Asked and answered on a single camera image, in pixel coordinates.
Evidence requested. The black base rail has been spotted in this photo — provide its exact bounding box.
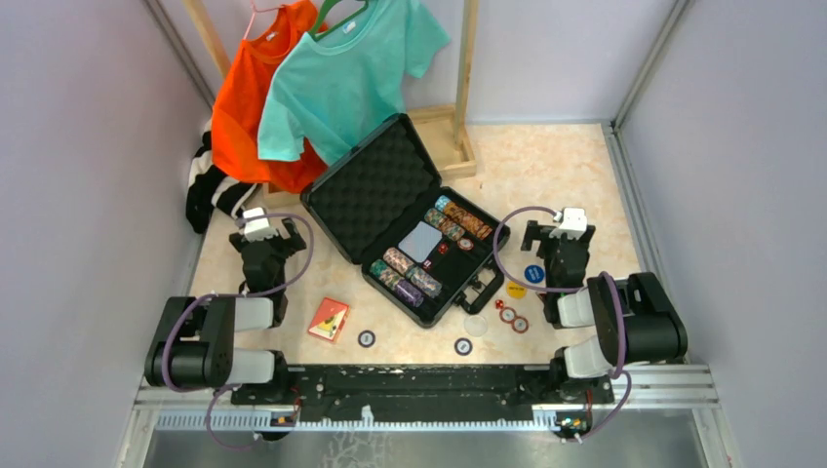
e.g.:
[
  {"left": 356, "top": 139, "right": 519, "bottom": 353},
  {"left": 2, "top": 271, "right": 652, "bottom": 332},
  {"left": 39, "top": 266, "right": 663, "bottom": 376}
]
[{"left": 230, "top": 365, "right": 614, "bottom": 423}]

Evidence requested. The purple chip row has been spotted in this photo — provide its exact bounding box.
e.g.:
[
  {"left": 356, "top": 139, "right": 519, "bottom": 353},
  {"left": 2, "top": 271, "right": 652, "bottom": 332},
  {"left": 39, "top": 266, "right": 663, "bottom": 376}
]
[{"left": 394, "top": 279, "right": 424, "bottom": 308}]

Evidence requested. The purple cable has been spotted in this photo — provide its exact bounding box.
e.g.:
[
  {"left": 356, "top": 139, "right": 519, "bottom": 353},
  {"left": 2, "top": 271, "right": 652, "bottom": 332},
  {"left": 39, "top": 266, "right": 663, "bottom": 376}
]
[
  {"left": 160, "top": 213, "right": 316, "bottom": 452},
  {"left": 492, "top": 206, "right": 633, "bottom": 445}
]

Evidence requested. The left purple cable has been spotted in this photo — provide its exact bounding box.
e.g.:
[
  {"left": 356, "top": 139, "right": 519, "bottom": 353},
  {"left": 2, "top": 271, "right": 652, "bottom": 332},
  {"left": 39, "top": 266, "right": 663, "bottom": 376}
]
[{"left": 160, "top": 213, "right": 316, "bottom": 452}]

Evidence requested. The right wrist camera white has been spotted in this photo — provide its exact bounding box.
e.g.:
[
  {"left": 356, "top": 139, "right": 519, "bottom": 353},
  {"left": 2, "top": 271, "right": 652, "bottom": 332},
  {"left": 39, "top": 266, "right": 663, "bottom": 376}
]
[{"left": 550, "top": 207, "right": 588, "bottom": 240}]

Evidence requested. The yellow round button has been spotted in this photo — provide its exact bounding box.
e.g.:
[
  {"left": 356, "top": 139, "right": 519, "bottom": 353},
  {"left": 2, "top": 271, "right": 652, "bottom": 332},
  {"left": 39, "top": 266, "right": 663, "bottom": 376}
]
[{"left": 506, "top": 281, "right": 527, "bottom": 299}]

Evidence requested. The black white striped garment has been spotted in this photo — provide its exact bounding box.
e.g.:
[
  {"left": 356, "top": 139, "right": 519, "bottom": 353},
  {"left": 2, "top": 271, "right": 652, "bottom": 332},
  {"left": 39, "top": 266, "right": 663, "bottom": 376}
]
[{"left": 185, "top": 120, "right": 258, "bottom": 234}]

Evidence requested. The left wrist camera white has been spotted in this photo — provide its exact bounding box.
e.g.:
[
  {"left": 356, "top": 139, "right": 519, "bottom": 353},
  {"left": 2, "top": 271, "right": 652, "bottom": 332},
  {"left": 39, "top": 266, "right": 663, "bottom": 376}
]
[{"left": 241, "top": 207, "right": 276, "bottom": 242}]

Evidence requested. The purple chip on table left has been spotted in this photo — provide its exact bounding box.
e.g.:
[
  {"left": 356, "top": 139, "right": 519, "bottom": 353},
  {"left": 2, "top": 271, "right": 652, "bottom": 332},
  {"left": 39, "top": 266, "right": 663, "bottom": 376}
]
[{"left": 358, "top": 330, "right": 376, "bottom": 348}]

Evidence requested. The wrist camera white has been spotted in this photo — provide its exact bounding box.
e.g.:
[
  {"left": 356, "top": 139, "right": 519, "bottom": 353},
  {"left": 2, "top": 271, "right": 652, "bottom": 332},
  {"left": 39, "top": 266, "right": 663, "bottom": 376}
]
[
  {"left": 241, "top": 207, "right": 276, "bottom": 242},
  {"left": 550, "top": 207, "right": 588, "bottom": 240}
]

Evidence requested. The green multicolour chip row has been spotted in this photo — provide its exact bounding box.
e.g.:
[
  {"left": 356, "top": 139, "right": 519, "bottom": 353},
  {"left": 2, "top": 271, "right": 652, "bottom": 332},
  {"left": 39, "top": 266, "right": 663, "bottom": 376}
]
[{"left": 424, "top": 208, "right": 465, "bottom": 242}]

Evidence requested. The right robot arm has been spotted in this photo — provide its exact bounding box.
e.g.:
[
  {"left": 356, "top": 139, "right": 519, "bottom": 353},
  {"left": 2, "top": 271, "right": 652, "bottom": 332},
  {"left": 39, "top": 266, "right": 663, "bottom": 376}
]
[{"left": 521, "top": 220, "right": 689, "bottom": 402}]

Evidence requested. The orange red chip row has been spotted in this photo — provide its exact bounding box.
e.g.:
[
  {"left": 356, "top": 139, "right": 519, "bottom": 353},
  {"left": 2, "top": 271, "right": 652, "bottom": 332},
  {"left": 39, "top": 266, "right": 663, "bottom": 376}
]
[{"left": 435, "top": 196, "right": 492, "bottom": 240}]

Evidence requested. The green blue chip row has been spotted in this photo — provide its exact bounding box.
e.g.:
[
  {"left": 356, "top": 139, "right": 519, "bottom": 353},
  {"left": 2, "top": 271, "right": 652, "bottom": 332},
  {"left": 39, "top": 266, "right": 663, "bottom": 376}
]
[{"left": 370, "top": 259, "right": 404, "bottom": 291}]

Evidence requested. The teal t-shirt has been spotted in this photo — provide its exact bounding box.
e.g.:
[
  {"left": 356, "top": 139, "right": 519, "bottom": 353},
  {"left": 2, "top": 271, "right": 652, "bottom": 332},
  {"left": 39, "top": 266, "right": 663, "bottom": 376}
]
[{"left": 257, "top": 1, "right": 450, "bottom": 165}]

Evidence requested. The purple chip on table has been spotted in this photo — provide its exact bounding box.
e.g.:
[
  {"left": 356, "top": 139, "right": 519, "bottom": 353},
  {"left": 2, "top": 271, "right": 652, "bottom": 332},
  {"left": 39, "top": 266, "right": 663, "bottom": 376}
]
[
  {"left": 453, "top": 337, "right": 473, "bottom": 356},
  {"left": 358, "top": 330, "right": 376, "bottom": 348}
]

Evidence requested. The red white chip right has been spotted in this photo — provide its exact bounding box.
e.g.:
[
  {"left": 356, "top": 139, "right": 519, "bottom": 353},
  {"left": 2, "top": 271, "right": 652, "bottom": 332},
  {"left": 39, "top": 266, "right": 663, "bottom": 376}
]
[{"left": 511, "top": 316, "right": 530, "bottom": 334}]

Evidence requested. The orange t-shirt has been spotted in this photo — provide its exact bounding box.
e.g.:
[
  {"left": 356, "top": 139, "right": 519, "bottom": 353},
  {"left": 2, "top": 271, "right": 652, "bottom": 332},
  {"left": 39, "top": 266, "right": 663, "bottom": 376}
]
[{"left": 212, "top": 1, "right": 327, "bottom": 193}]

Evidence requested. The black poker set case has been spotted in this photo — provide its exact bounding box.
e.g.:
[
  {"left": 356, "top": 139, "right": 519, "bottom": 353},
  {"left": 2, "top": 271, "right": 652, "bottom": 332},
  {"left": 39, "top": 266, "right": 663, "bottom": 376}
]
[{"left": 300, "top": 113, "right": 510, "bottom": 328}]

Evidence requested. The blue round button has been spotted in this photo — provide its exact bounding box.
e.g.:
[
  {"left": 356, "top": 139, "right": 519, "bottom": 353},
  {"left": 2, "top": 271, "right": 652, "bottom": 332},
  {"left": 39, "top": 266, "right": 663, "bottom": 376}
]
[{"left": 524, "top": 264, "right": 545, "bottom": 285}]

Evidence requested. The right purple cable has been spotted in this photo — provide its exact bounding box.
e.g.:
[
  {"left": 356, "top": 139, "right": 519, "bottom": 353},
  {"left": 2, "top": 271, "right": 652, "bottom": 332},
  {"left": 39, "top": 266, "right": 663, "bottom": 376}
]
[{"left": 492, "top": 206, "right": 633, "bottom": 445}]

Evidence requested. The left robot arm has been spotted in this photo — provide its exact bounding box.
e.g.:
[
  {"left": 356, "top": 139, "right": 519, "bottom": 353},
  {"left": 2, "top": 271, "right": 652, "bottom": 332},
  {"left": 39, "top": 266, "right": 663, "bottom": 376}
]
[{"left": 143, "top": 214, "right": 314, "bottom": 404}]

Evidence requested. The red playing card box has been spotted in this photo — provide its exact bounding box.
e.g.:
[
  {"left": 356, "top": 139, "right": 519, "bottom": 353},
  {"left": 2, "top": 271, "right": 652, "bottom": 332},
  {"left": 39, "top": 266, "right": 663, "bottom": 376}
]
[{"left": 307, "top": 297, "right": 350, "bottom": 343}]

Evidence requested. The blue backed card deck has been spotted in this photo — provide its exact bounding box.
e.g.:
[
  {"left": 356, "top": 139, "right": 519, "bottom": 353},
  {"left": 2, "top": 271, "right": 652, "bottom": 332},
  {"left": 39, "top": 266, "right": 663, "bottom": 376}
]
[{"left": 398, "top": 221, "right": 443, "bottom": 263}]

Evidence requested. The purple chip on table right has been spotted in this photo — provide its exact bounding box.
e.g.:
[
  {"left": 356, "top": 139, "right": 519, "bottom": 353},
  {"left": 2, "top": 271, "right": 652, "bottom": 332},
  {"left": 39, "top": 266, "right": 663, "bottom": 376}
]
[{"left": 453, "top": 337, "right": 473, "bottom": 356}]

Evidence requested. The wooden clothes rack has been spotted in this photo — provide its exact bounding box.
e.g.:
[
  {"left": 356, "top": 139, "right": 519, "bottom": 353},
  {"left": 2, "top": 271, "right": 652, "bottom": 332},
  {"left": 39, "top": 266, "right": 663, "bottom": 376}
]
[{"left": 180, "top": 1, "right": 479, "bottom": 179}]

